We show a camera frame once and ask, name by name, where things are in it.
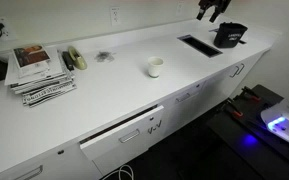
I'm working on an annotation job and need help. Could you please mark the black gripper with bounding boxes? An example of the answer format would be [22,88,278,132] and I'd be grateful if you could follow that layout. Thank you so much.
[196,0,232,24]

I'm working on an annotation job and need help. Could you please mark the white paper mug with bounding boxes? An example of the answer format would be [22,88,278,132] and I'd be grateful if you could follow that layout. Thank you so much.
[147,56,165,79]

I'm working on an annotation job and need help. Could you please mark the white robot base blue light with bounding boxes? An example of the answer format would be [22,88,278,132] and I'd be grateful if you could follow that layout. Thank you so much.
[260,97,289,152]

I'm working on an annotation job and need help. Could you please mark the black fabric container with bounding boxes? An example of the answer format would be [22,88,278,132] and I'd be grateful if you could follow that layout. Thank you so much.
[212,21,249,49]

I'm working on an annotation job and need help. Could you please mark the black rectangular counter grommet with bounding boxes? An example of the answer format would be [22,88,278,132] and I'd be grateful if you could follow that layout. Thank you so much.
[177,34,224,59]

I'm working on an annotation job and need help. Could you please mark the white cabinet door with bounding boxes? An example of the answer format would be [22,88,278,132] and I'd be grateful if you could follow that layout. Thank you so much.
[202,51,265,111]

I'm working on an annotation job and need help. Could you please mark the white closed drawer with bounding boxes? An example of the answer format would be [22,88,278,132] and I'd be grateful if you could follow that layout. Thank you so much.
[163,79,208,134]

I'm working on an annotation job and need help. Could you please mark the black robot cart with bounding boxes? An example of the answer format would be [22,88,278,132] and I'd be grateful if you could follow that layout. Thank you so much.
[206,83,289,180]

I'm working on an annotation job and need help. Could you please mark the black stapler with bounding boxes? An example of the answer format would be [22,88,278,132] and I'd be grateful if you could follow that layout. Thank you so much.
[61,50,75,72]

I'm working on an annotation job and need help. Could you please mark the white open drawer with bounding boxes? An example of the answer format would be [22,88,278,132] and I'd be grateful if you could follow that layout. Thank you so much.
[79,104,166,176]

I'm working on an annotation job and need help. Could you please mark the stack of magazines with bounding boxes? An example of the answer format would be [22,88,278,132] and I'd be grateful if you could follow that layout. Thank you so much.
[4,46,78,108]

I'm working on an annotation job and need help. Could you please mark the magazine with dark cover photo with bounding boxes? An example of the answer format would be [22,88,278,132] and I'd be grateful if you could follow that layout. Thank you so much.
[12,44,52,79]

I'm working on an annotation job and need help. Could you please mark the white drawer with lock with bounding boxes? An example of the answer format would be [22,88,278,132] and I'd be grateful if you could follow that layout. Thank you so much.
[0,142,102,180]

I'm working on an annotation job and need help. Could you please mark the small white wall outlet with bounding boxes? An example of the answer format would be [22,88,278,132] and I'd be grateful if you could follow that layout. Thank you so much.
[175,1,185,16]

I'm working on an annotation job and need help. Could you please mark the silver cabinet door handles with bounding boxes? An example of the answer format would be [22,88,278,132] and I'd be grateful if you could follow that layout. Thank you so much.
[229,62,246,79]

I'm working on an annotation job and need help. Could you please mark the black clamp with orange handle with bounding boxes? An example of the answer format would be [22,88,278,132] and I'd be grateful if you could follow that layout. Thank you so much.
[225,99,245,119]
[241,85,262,102]

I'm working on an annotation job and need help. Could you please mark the white double wall outlet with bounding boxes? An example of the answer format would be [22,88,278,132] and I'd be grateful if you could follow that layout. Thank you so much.
[109,5,123,27]

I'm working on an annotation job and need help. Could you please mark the silver drawer handle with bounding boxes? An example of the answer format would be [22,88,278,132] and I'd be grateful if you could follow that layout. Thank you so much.
[118,128,141,144]

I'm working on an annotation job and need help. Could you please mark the white cable loop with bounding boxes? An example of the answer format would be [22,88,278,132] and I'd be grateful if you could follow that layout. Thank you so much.
[100,163,135,180]

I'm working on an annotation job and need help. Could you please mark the white wall outlet with plug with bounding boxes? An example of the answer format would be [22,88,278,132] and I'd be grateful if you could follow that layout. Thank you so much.
[0,16,17,43]

